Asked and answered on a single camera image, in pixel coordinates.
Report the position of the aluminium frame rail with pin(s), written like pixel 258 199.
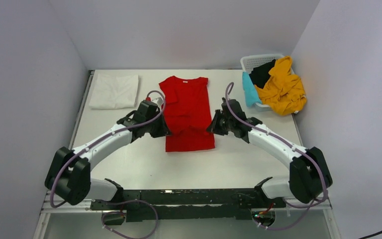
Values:
pixel 248 198

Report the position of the teal t-shirt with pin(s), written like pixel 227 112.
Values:
pixel 250 93

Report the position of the white plastic laundry basket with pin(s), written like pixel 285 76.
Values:
pixel 248 63

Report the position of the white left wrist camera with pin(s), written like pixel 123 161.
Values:
pixel 158 100

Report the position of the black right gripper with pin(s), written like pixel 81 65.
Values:
pixel 213 127

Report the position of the black t-shirt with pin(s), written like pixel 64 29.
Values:
pixel 260 75

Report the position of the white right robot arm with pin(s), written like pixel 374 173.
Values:
pixel 309 175

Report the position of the folded white t-shirt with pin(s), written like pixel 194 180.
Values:
pixel 113 93

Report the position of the red t-shirt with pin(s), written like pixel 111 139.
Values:
pixel 187 114

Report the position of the yellow t-shirt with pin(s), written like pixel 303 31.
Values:
pixel 283 92

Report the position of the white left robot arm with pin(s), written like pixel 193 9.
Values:
pixel 69 175

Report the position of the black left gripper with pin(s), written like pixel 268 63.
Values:
pixel 163 131

